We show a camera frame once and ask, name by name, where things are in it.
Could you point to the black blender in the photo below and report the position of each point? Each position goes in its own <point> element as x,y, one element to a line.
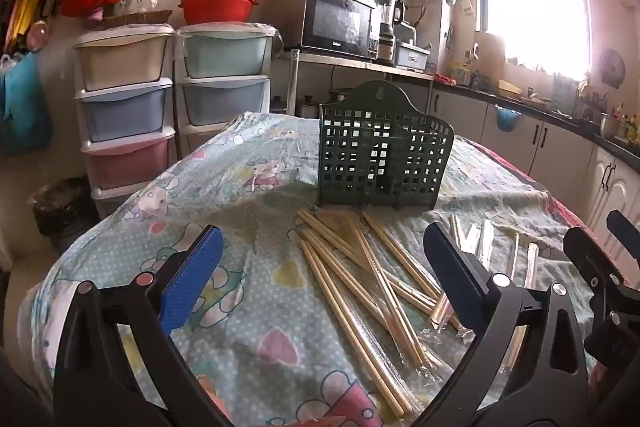
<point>387,32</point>

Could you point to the green plastic utensil basket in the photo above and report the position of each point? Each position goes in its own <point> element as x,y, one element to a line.
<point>380,157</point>

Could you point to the red plastic basin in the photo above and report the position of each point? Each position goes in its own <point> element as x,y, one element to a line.
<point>217,9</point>

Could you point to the pastel drawer tower mint top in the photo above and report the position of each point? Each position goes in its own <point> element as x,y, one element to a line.
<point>225,99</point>

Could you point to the blue plastic storage box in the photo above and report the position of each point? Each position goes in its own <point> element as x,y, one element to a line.
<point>410,57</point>

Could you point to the black trash bin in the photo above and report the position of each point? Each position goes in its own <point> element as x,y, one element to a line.
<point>62,212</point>

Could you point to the steel pot on counter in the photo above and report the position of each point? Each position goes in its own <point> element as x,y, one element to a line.
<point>610,127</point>

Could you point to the blue hanging bin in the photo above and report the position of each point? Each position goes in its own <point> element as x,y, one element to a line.
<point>507,119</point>

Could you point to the metal shelf rack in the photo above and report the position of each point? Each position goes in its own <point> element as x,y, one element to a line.
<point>350,64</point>

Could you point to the pile of chopsticks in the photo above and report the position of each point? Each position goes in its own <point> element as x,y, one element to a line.
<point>385,289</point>

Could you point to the white kitchen cabinets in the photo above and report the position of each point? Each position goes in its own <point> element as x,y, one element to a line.
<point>555,142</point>

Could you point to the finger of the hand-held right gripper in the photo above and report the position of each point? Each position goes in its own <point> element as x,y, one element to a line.
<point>627,232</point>
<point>600,267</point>

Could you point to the black microwave oven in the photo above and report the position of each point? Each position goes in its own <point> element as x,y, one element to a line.
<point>335,22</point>

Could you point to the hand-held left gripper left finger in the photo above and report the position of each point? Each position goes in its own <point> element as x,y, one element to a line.
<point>200,267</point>

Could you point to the pastel drawer tower cream top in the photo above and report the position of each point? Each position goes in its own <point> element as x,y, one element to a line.
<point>122,112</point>

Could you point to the round wall fan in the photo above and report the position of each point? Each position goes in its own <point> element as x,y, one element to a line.
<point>612,69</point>

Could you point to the blue bag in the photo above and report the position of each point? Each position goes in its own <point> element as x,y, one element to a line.
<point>22,102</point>

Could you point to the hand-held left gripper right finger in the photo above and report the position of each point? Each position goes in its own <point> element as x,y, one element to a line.
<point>450,267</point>

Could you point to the wicker basket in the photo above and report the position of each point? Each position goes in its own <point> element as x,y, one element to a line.
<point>135,17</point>

